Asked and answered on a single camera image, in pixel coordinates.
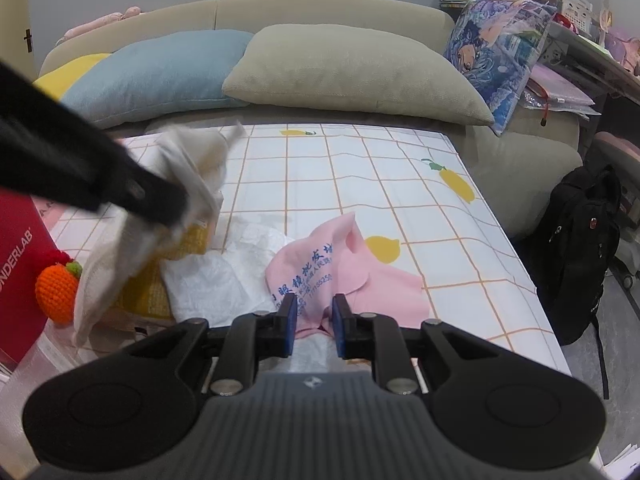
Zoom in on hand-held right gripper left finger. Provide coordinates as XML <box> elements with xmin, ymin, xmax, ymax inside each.
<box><xmin>150</xmin><ymin>292</ymin><xmax>299</xmax><ymax>396</ymax></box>

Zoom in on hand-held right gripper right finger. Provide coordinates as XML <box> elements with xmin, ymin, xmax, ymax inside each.
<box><xmin>332</xmin><ymin>293</ymin><xmax>481</xmax><ymax>396</ymax></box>

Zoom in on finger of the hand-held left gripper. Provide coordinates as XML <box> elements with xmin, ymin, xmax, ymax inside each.
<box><xmin>0</xmin><ymin>60</ymin><xmax>190</xmax><ymax>209</ymax></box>
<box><xmin>0</xmin><ymin>119</ymin><xmax>189</xmax><ymax>227</ymax></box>

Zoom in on pink printed cloth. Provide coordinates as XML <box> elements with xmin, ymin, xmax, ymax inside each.
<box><xmin>265</xmin><ymin>211</ymin><xmax>426</xmax><ymax>336</ymax></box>

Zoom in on white drawstring cloth pouch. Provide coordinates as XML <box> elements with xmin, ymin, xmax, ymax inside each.
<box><xmin>72</xmin><ymin>120</ymin><xmax>247</xmax><ymax>348</ymax></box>

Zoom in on pink lettered book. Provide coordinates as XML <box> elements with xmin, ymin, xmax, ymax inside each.
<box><xmin>32</xmin><ymin>197</ymin><xmax>68</xmax><ymax>226</ymax></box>

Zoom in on yellow pillow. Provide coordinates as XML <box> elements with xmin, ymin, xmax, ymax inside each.
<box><xmin>32</xmin><ymin>52</ymin><xmax>113</xmax><ymax>102</ymax></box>

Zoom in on white mesh bag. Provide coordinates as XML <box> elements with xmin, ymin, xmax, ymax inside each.
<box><xmin>160</xmin><ymin>215</ymin><xmax>296</xmax><ymax>318</ymax></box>

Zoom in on red box with clear front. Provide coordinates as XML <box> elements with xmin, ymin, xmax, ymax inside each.
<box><xmin>0</xmin><ymin>192</ymin><xmax>71</xmax><ymax>366</ymax></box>

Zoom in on pink plush toy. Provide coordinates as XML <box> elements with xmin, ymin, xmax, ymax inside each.
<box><xmin>55</xmin><ymin>6</ymin><xmax>142</xmax><ymax>47</ymax></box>

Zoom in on blue pillow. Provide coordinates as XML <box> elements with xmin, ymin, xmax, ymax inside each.
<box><xmin>60</xmin><ymin>29</ymin><xmax>256</xmax><ymax>130</ymax></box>

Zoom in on orange crochet fruit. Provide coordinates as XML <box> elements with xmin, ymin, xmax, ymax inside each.
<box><xmin>34</xmin><ymin>250</ymin><xmax>83</xmax><ymax>325</ymax></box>

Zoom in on yellow textured cloth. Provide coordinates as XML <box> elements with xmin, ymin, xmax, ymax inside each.
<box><xmin>107</xmin><ymin>222</ymin><xmax>211</xmax><ymax>323</ymax></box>

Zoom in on lemon print checkered tablecloth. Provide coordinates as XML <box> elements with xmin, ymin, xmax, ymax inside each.
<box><xmin>47</xmin><ymin>122</ymin><xmax>573</xmax><ymax>396</ymax></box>

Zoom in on black backpack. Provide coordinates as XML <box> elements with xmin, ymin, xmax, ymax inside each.
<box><xmin>530</xmin><ymin>164</ymin><xmax>623</xmax><ymax>401</ymax></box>

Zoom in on grey-green pillow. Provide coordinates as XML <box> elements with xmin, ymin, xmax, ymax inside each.
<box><xmin>221</xmin><ymin>24</ymin><xmax>496</xmax><ymax>127</ymax></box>

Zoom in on beige sofa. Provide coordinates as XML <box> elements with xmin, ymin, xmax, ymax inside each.
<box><xmin>37</xmin><ymin>0</ymin><xmax>583</xmax><ymax>241</ymax></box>

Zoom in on white papers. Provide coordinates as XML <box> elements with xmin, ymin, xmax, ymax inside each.
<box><xmin>602</xmin><ymin>442</ymin><xmax>640</xmax><ymax>480</ymax></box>

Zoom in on cartoon print pillow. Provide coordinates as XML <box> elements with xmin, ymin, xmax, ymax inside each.
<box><xmin>442</xmin><ymin>0</ymin><xmax>558</xmax><ymax>137</ymax></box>

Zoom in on purple folders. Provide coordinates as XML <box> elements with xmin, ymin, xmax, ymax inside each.
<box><xmin>517</xmin><ymin>62</ymin><xmax>603</xmax><ymax>128</ymax></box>

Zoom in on pink grey desk chair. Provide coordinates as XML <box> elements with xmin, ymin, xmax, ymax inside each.
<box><xmin>592</xmin><ymin>130</ymin><xmax>640</xmax><ymax>291</ymax></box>

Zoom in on grey desk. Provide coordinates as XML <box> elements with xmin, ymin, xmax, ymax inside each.
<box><xmin>537</xmin><ymin>20</ymin><xmax>640</xmax><ymax>111</ymax></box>

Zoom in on pink unicorn backpack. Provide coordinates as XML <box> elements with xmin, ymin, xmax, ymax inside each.
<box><xmin>607</xmin><ymin>35</ymin><xmax>640</xmax><ymax>76</ymax></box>

